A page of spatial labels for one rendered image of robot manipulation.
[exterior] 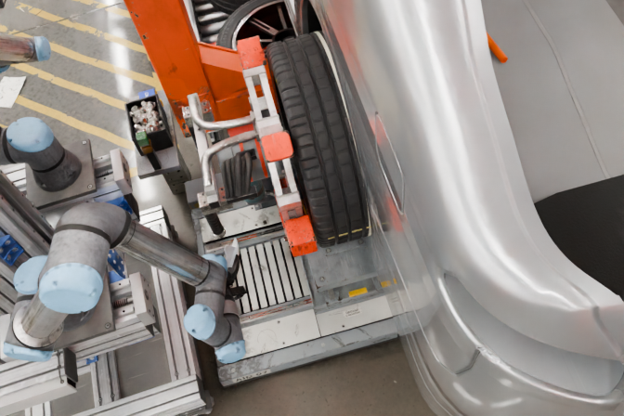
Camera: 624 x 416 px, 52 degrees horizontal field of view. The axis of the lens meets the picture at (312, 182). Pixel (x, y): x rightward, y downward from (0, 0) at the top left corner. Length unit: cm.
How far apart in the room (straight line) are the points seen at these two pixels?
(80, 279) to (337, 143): 74
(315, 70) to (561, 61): 73
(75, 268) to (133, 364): 122
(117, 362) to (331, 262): 88
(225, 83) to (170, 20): 37
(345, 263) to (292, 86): 96
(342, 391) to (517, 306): 166
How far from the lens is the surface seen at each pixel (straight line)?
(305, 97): 171
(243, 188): 177
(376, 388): 254
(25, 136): 207
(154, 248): 151
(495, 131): 98
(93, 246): 136
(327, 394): 254
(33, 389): 203
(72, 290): 134
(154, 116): 259
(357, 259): 248
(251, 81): 184
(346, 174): 170
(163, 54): 223
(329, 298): 248
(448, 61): 103
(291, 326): 255
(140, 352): 252
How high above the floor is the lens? 244
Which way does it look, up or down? 56 degrees down
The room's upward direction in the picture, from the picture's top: 11 degrees counter-clockwise
